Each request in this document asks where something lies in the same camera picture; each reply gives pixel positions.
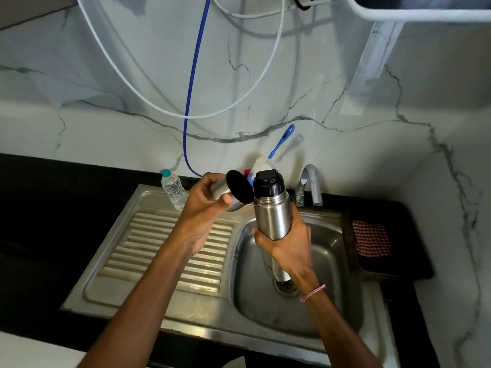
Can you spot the steel flask cup lid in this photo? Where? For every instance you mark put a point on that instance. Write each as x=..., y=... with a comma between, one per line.
x=239, y=187

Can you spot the steel flask bottle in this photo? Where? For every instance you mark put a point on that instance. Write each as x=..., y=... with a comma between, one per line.
x=272, y=218

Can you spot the person's left forearm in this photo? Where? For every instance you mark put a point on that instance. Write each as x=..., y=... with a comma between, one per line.
x=145, y=302

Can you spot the red checkered cloth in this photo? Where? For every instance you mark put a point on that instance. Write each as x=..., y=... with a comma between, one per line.
x=370, y=239

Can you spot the person's left hand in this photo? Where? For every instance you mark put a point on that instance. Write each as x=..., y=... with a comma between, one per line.
x=197, y=218

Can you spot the metal sink drain strainer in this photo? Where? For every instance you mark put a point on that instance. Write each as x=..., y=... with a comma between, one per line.
x=285, y=289

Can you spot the thin white tube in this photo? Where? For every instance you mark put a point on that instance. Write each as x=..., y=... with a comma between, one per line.
x=268, y=13

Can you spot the white water purifier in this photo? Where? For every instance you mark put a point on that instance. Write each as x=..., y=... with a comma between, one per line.
x=422, y=15

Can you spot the stainless steel sink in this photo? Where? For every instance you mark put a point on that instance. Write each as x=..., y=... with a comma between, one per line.
x=115, y=264

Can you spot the person's right hand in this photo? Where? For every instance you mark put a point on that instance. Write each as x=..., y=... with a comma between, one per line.
x=295, y=256

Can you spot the black flask stopper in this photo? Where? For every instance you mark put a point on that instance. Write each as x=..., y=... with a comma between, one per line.
x=268, y=183

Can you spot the blue white bottle brush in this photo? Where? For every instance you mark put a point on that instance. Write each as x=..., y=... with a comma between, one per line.
x=282, y=139

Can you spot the dark woven tray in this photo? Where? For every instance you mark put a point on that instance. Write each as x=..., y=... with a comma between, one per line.
x=351, y=256

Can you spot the chrome sink faucet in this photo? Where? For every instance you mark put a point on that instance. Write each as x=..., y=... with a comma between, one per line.
x=312, y=180

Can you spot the clear plastic water bottle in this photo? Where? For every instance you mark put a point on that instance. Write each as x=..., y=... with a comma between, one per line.
x=174, y=191

